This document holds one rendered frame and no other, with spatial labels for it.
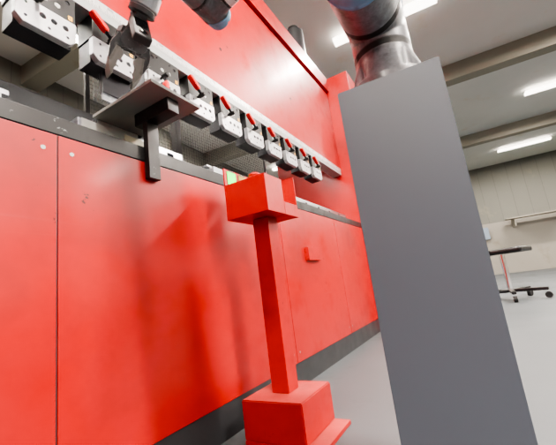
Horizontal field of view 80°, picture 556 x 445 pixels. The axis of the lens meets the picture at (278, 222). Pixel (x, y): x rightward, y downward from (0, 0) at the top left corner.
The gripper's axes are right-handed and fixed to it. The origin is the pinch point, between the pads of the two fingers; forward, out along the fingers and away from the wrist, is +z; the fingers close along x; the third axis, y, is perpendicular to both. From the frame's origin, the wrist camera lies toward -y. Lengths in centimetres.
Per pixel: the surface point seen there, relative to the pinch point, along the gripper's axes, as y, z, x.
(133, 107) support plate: -1.8, 5.5, -4.9
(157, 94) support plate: -9.3, -0.4, -7.5
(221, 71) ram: 51, -27, -51
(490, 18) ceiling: 138, -278, -405
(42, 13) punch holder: 14.9, -7.8, 19.6
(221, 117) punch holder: 35, -6, -51
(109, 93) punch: 16.1, 4.4, -1.6
